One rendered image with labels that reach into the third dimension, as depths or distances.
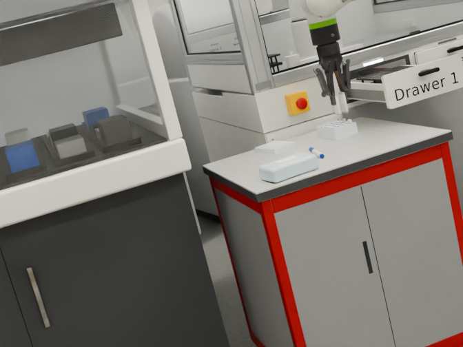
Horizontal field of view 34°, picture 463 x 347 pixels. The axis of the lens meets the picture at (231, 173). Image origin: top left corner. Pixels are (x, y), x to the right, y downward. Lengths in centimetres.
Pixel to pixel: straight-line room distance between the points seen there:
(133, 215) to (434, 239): 93
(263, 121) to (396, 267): 74
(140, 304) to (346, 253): 71
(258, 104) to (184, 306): 74
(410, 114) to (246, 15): 74
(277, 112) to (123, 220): 69
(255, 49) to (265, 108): 21
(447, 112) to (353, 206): 92
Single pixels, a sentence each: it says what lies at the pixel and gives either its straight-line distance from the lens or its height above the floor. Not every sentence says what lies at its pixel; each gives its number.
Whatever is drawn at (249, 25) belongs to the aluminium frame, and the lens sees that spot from 264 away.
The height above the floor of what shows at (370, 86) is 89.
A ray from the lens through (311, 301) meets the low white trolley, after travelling 219.
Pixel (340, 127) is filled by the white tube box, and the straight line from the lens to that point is 247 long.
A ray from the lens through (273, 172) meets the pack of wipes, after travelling 207.
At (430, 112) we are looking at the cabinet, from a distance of 294.
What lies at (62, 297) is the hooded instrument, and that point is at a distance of 244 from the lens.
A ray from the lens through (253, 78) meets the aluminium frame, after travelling 264.
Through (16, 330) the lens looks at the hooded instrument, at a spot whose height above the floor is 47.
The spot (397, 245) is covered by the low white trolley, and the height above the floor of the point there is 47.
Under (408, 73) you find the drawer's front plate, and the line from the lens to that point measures 250.
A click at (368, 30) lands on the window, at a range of 283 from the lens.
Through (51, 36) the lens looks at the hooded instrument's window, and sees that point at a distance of 227.
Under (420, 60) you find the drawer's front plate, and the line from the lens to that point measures 289.
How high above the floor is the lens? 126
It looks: 12 degrees down
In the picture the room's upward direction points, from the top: 14 degrees counter-clockwise
